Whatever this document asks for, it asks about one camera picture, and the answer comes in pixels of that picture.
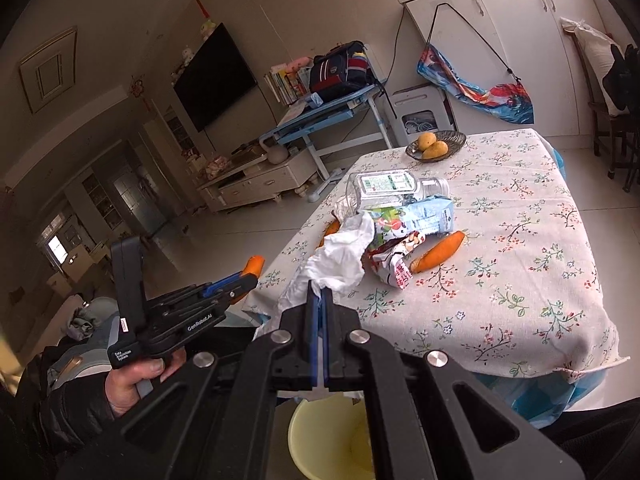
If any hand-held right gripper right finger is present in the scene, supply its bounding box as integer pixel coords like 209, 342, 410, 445
323, 289, 584, 480

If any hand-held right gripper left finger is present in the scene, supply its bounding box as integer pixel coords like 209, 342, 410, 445
55, 281, 321, 480

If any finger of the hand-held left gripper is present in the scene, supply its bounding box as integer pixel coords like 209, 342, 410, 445
199, 272, 246, 298
219, 274, 259, 309

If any small orange carrot piece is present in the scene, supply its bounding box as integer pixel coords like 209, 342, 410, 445
318, 218, 342, 250
232, 255, 265, 306

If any white tissue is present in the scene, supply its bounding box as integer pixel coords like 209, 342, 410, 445
272, 211, 377, 322

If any red snack wrapper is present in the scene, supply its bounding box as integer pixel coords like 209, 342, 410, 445
362, 230, 427, 292

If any yellow plastic bucket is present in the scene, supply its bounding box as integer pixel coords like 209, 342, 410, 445
287, 392, 374, 480

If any clear plastic bottle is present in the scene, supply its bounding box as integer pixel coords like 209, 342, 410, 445
344, 170, 451, 214

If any person's left forearm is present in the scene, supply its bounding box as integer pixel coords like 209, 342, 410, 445
0, 344, 120, 480

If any person's left hand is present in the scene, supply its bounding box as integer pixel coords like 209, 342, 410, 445
104, 351, 188, 418

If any white television cabinet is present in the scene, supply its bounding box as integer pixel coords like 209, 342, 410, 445
197, 147, 321, 214

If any long orange carrot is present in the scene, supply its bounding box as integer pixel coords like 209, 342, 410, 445
408, 230, 469, 275

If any light blue milk carton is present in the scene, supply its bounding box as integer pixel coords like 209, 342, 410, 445
369, 196, 456, 242

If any blue study desk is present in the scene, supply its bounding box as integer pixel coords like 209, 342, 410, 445
258, 77, 397, 202

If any dark woven fruit bowl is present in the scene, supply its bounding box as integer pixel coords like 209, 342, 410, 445
404, 130, 468, 163

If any black flat television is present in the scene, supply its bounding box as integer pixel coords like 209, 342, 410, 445
172, 22, 260, 134

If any floral tablecloth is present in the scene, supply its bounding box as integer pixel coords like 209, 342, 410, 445
244, 127, 632, 379

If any row of books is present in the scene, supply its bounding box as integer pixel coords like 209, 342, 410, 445
263, 57, 314, 107

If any white plastic stool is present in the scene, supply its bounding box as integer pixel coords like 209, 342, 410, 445
387, 85, 457, 147

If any dark blue backpack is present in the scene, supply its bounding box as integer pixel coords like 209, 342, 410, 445
308, 40, 377, 104

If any colourful hanging bag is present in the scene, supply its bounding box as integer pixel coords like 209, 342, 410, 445
417, 2, 536, 126

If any square ceiling panel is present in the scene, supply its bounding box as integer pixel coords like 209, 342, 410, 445
18, 27, 79, 114

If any person's right leg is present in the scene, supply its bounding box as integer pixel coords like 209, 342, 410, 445
537, 399, 640, 480

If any dark wooden chair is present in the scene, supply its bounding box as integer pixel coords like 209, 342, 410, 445
562, 17, 640, 192

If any white tall cupboard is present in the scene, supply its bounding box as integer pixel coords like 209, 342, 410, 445
397, 0, 609, 139

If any white pillow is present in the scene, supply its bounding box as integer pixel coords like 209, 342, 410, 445
559, 17, 627, 117

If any red wall ornament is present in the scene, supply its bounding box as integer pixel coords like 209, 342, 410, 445
130, 74, 152, 112

